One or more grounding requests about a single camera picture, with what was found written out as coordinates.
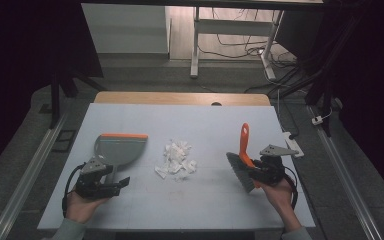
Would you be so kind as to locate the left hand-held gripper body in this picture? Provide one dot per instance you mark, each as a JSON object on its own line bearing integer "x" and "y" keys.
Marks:
{"x": 91, "y": 186}

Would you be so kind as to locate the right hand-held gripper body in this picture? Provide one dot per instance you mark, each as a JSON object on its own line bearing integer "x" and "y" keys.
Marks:
{"x": 273, "y": 170}

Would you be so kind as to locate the orange brush with grey bristles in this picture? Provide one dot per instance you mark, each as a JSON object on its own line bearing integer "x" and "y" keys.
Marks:
{"x": 244, "y": 146}

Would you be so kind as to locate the grey dustpan with orange edge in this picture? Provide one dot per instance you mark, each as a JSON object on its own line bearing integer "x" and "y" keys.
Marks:
{"x": 120, "y": 150}

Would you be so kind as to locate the person's left hand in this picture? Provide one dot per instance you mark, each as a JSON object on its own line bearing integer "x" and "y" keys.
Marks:
{"x": 81, "y": 208}

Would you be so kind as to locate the person's right hand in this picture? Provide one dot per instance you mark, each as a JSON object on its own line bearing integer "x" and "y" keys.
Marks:
{"x": 280, "y": 196}

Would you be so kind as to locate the white power strip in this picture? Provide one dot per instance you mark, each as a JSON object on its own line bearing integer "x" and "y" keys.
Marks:
{"x": 294, "y": 144}

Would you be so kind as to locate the black floor plate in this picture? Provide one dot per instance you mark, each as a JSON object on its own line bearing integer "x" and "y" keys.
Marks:
{"x": 64, "y": 141}

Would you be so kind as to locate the pile of white paper scraps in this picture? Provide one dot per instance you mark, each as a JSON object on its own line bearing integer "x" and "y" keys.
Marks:
{"x": 176, "y": 158}

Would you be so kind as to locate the white plug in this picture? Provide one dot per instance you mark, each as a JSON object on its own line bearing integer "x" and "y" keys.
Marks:
{"x": 317, "y": 120}

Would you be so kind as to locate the black metal stand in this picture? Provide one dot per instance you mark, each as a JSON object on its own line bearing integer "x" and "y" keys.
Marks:
{"x": 56, "y": 96}
{"x": 323, "y": 83}

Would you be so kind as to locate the wooden table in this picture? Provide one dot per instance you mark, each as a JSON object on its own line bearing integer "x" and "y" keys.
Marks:
{"x": 166, "y": 98}

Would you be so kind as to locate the white cabinet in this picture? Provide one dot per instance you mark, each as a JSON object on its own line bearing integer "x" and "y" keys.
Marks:
{"x": 125, "y": 28}

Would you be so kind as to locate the aluminium rail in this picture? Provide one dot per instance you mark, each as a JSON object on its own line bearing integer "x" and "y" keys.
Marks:
{"x": 26, "y": 180}
{"x": 345, "y": 180}

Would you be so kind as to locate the white desk frame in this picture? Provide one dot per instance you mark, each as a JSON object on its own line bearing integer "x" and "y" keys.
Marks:
{"x": 233, "y": 27}

